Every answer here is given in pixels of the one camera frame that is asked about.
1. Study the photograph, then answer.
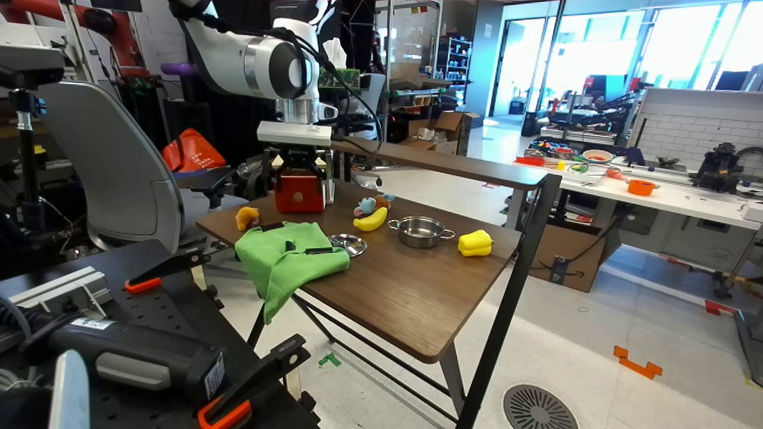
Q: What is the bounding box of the round floor drain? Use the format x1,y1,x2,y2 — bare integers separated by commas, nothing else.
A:
501,382,583,429

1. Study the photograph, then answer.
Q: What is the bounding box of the grey office chair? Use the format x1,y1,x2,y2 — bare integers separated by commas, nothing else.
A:
34,79,210,258

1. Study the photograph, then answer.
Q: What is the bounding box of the orange bowl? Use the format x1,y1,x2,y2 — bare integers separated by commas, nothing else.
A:
625,179,660,198

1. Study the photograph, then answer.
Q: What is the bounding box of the small silver pot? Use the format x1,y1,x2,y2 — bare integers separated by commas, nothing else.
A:
387,214,459,251

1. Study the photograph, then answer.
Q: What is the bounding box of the red wooden box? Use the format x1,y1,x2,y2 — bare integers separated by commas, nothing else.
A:
275,172,330,217

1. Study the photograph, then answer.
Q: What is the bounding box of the long white workbench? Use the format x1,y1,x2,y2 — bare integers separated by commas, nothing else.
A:
515,153,763,305

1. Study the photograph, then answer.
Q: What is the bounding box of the yellow banana toy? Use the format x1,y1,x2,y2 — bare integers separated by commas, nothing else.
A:
352,195,391,233

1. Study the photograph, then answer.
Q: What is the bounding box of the dark wooden table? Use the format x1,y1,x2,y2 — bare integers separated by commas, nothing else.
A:
247,140,564,429

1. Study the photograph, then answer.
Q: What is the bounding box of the orange plush toy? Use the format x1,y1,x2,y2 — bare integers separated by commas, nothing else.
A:
235,205,262,233

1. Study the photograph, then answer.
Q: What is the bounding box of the orange floor marker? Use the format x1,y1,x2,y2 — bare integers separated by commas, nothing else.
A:
610,342,666,382

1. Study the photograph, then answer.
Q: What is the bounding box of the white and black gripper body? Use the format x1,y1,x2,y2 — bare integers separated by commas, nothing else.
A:
256,118,337,175

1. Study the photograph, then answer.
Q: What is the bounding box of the orange fabric bag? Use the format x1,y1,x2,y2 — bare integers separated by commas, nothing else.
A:
161,127,230,175

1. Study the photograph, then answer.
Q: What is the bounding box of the black clamp orange handle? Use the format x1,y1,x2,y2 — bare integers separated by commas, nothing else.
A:
194,330,313,429
119,246,210,297

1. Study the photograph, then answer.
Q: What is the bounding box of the black machine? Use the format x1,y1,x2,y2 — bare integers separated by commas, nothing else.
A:
693,140,763,195

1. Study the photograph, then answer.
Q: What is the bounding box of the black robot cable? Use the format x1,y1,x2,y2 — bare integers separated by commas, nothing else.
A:
271,27,387,147

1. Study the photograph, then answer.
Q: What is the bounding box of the black camera stand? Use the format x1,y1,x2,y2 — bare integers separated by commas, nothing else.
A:
0,42,67,241

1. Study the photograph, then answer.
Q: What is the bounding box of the large cardboard box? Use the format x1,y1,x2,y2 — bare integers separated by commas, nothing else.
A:
530,221,631,296

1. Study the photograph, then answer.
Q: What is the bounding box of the yellow pepper toy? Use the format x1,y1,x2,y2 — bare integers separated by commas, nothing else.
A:
457,227,497,260

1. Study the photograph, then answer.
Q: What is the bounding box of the green cloth bag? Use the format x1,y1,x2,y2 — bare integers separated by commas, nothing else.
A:
232,218,354,324

